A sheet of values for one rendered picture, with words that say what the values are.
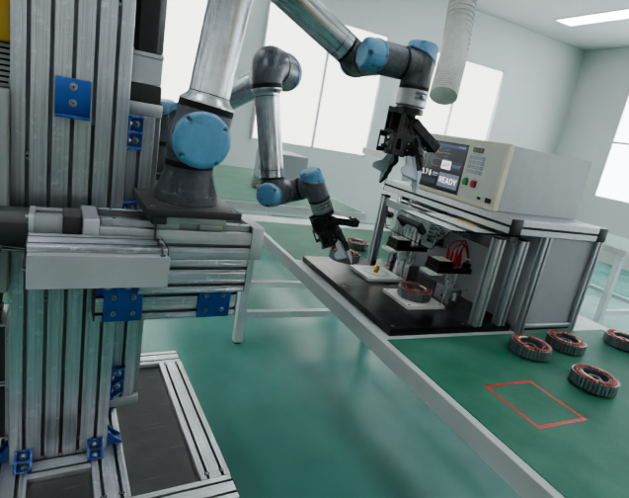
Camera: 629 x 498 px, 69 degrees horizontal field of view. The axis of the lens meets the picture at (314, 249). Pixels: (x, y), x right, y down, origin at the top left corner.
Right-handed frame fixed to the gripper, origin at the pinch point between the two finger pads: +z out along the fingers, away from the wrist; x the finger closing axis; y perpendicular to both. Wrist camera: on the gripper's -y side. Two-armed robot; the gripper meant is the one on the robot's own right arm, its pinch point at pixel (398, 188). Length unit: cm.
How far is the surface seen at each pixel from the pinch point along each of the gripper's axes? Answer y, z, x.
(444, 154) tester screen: -41, -10, -28
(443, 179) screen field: -40.9, -1.9, -25.8
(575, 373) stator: -39, 37, 38
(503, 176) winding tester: -39.3, -7.2, -0.5
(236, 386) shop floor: -1, 115, -87
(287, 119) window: -187, -15, -474
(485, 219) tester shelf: -36.1, 6.4, 0.1
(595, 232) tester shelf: -73, 5, 13
